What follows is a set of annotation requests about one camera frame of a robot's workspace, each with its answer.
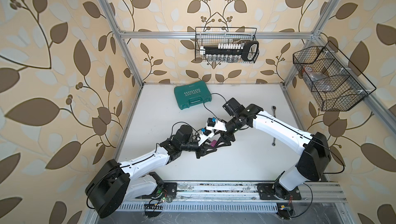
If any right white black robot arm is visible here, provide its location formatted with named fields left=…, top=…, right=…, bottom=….
left=219, top=98, right=332, bottom=195

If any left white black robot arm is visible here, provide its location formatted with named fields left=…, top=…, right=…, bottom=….
left=85, top=123, right=222, bottom=219

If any green plastic tool case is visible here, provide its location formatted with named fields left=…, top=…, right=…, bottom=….
left=174, top=81, right=212, bottom=110

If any black socket holder set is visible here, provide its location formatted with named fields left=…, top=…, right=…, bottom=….
left=198, top=41, right=259, bottom=63

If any plastic bag in basket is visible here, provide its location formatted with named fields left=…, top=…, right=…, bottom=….
left=303, top=66, right=332, bottom=92

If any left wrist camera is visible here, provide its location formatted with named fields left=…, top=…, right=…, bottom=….
left=198, top=128, right=214, bottom=146

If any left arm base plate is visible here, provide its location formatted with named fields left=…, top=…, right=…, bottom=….
left=135, top=181, right=178, bottom=200

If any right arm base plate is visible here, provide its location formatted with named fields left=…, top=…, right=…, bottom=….
left=257, top=183, right=302, bottom=201

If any back black wire basket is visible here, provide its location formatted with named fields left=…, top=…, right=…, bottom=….
left=194, top=26, right=259, bottom=64

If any black wire basket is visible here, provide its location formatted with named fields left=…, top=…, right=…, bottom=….
left=194, top=26, right=259, bottom=64
left=293, top=41, right=376, bottom=111

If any right black wire basket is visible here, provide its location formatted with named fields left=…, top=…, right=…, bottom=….
left=293, top=41, right=376, bottom=111

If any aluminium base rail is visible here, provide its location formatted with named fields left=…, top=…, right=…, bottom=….
left=116, top=181, right=347, bottom=219

